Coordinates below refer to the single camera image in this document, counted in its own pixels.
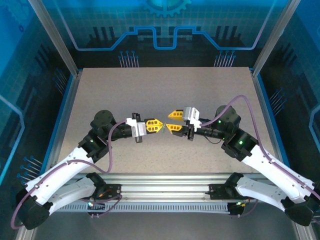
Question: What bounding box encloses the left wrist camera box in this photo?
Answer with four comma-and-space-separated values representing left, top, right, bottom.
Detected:
125, 117, 147, 138

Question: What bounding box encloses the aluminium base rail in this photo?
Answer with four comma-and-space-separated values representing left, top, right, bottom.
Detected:
33, 173, 301, 201

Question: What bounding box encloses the black controller bracket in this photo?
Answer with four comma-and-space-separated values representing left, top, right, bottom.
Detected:
86, 199, 106, 218
227, 201, 247, 218

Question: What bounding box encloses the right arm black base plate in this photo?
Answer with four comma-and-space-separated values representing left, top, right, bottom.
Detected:
208, 183, 236, 200

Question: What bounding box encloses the grey metal lower shelf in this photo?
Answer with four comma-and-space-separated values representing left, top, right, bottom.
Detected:
14, 194, 317, 240

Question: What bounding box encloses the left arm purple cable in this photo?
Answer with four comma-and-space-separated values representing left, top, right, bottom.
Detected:
10, 119, 128, 230

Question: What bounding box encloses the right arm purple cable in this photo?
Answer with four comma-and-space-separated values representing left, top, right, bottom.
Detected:
199, 94, 320, 218

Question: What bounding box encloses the aluminium table side rail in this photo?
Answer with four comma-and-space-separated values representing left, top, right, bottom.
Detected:
42, 71, 83, 176
250, 69, 291, 166

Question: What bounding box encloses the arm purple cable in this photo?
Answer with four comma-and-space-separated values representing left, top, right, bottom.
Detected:
10, 119, 128, 230
199, 94, 320, 218

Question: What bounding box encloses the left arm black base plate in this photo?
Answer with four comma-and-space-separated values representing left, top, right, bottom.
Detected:
98, 183, 123, 201

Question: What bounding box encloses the aluminium enclosure post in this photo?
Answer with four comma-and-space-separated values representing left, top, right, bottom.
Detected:
251, 0, 302, 76
27, 0, 81, 76

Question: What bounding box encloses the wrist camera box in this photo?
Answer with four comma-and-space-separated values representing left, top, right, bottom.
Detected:
182, 106, 202, 132
125, 117, 147, 138

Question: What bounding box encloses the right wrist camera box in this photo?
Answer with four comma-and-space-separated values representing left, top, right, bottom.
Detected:
182, 106, 202, 132

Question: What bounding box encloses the slotted grey cable duct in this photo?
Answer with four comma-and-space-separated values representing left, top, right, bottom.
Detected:
53, 201, 231, 214

